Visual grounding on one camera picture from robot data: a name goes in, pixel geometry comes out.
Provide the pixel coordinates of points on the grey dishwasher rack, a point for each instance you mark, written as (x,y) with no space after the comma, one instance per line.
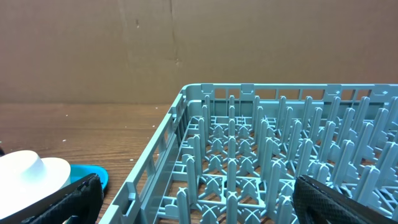
(232,152)

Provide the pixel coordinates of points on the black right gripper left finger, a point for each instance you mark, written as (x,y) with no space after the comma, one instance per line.
(80,201)

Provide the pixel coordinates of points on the white cup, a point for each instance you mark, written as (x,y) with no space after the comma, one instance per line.
(21,167)

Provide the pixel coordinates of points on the cream white bowl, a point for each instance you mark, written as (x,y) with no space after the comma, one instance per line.
(15,197)

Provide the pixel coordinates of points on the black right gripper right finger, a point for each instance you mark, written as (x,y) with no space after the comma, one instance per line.
(314,202)

